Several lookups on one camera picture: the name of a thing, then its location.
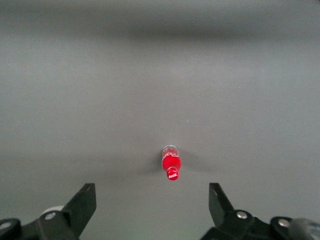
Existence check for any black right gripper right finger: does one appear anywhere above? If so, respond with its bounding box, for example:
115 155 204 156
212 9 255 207
201 182 295 240

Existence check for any red cola bottle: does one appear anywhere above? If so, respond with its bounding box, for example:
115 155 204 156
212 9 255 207
161 144 182 182

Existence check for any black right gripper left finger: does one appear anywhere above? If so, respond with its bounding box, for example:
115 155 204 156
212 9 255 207
0 183 97 240

